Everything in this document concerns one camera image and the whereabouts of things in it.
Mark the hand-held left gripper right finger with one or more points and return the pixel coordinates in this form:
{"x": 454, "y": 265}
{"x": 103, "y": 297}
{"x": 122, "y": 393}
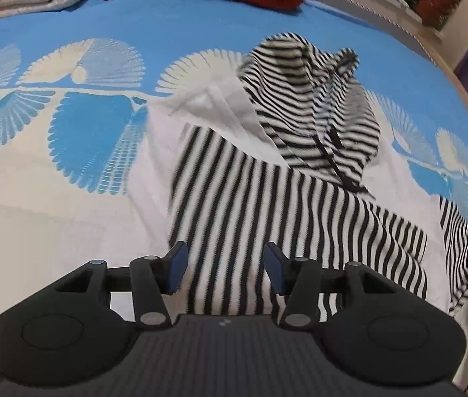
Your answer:
{"x": 274, "y": 271}

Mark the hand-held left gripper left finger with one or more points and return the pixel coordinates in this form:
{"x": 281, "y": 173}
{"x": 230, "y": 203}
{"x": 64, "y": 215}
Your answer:
{"x": 176, "y": 271}

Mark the black and white striped hoodie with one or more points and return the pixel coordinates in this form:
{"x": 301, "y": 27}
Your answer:
{"x": 283, "y": 198}

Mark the blue and white printed bedspread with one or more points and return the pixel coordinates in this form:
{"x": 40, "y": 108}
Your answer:
{"x": 93, "y": 140}

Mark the wooden bed frame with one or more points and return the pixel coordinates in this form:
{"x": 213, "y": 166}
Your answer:
{"x": 446, "y": 70}

